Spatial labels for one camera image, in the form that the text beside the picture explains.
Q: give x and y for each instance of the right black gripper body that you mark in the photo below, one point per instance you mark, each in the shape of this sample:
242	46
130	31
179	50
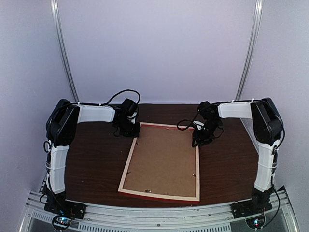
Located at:
207	134

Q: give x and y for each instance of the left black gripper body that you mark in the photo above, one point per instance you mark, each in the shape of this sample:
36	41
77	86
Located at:
127	130

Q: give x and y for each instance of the brown cardboard backing board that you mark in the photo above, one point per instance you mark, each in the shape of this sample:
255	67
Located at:
160	159

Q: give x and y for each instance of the red wooden picture frame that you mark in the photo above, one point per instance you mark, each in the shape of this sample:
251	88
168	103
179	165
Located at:
157	197

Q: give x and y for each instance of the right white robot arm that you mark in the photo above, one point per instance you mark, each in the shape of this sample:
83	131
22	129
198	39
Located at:
267	128

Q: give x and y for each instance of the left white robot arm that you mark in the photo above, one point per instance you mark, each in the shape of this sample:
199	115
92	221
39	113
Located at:
61	129

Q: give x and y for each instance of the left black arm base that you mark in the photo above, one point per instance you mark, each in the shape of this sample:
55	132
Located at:
57	204

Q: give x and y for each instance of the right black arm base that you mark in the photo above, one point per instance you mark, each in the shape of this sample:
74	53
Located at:
257	204

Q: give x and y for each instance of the right circuit board with leds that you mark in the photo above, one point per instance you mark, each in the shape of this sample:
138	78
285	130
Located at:
255	223

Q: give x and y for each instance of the circuit board with leds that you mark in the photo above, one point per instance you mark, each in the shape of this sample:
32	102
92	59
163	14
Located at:
255	223
60	222

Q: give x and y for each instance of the left circuit board with leds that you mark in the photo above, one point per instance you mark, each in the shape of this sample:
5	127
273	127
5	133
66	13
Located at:
60	222

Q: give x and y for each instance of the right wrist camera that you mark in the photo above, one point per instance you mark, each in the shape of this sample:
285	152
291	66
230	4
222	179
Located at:
199	125

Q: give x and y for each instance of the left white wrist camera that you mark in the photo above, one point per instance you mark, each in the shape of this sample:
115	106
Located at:
132	118

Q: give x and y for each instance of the front aluminium rail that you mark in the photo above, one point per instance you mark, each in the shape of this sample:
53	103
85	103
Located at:
208	218

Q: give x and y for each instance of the left aluminium corner post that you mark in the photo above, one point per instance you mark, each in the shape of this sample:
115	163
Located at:
62	47

